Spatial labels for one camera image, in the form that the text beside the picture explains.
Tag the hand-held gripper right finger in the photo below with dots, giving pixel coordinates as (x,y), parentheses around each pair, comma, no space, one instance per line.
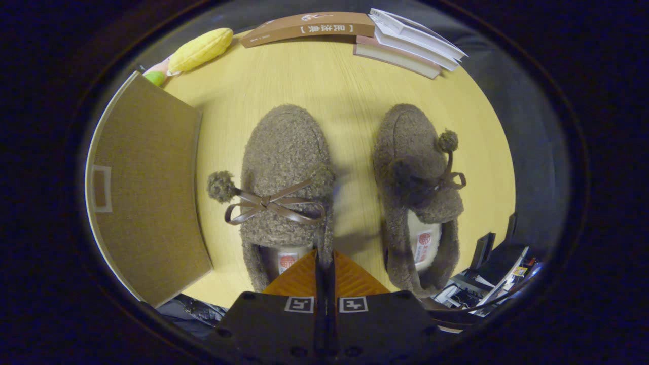
(385,324)

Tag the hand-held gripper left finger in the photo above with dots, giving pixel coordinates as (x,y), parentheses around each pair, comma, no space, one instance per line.
(268,324)

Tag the brown fuzzy shoe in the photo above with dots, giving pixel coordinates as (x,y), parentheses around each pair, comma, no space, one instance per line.
(410,147)
(284,152)

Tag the brown fabric storage box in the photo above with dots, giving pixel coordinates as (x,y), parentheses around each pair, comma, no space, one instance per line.
(147,187)

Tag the white open book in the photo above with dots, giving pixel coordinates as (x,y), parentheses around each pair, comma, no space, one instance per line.
(421,33)

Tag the pile of mixed equipment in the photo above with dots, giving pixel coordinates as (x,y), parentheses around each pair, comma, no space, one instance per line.
(494,276)

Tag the black upright block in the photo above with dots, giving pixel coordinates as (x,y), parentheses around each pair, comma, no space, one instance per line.
(481,251)
(511,227)

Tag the pinkish book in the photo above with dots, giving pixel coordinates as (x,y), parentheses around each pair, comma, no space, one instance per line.
(393,58)

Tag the yellow corn plush toy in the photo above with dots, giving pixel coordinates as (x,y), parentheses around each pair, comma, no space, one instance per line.
(200,49)

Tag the brown book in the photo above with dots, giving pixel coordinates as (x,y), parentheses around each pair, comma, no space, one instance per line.
(309,28)

